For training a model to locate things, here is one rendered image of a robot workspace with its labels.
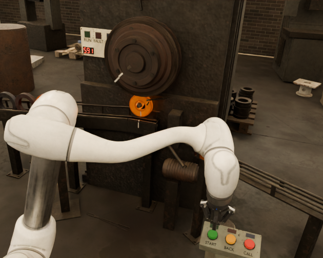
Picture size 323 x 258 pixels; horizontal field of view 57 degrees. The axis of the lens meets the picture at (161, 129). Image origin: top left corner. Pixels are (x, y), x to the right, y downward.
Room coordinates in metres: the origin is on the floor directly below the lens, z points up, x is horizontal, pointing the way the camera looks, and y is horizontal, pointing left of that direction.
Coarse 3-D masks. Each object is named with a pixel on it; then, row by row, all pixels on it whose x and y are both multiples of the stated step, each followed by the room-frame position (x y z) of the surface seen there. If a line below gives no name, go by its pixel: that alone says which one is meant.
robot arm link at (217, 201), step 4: (208, 192) 0.80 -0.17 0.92; (208, 196) 0.80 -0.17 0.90; (212, 196) 0.78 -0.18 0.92; (212, 200) 0.79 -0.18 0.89; (216, 200) 0.78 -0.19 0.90; (220, 200) 0.77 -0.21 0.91; (224, 200) 0.78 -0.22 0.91; (228, 200) 0.79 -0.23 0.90; (216, 204) 0.79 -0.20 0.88; (220, 204) 0.78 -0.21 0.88; (224, 204) 0.79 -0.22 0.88
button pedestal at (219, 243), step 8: (208, 224) 0.97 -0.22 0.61; (224, 232) 0.94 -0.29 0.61; (240, 232) 0.93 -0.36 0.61; (248, 232) 0.93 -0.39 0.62; (200, 240) 0.91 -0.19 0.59; (208, 240) 0.90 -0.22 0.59; (216, 240) 0.90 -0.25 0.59; (224, 240) 0.90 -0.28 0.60; (240, 240) 0.90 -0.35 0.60; (256, 240) 0.90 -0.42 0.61; (200, 248) 0.90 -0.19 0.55; (208, 248) 0.88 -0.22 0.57; (216, 248) 0.87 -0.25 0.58; (224, 248) 0.87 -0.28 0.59; (232, 248) 0.87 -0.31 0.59; (240, 248) 0.87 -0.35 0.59; (256, 248) 0.87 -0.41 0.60; (216, 256) 0.88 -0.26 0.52; (224, 256) 0.88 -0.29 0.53; (232, 256) 0.86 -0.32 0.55; (240, 256) 0.85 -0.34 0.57; (248, 256) 0.84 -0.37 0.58; (256, 256) 0.84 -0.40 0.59
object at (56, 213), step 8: (64, 168) 1.65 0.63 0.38; (64, 176) 1.65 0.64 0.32; (64, 184) 1.65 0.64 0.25; (64, 192) 1.65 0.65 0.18; (64, 200) 1.65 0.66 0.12; (72, 200) 1.77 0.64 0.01; (56, 208) 1.68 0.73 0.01; (64, 208) 1.64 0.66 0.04; (72, 208) 1.69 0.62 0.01; (56, 216) 1.60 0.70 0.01; (64, 216) 1.60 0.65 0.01; (72, 216) 1.61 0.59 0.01
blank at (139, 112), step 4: (136, 96) 1.79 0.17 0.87; (132, 100) 1.80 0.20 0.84; (136, 100) 1.79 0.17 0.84; (140, 100) 1.79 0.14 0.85; (144, 100) 1.78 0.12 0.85; (132, 104) 1.80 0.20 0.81; (148, 104) 1.77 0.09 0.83; (152, 104) 1.79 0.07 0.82; (132, 108) 1.80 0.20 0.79; (136, 108) 1.79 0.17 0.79; (148, 108) 1.77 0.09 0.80; (152, 108) 1.79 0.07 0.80; (132, 112) 1.80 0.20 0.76; (136, 112) 1.79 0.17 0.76; (140, 112) 1.78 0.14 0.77; (144, 112) 1.78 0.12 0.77; (148, 112) 1.77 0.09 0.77; (140, 116) 1.78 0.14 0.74; (144, 116) 1.78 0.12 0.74
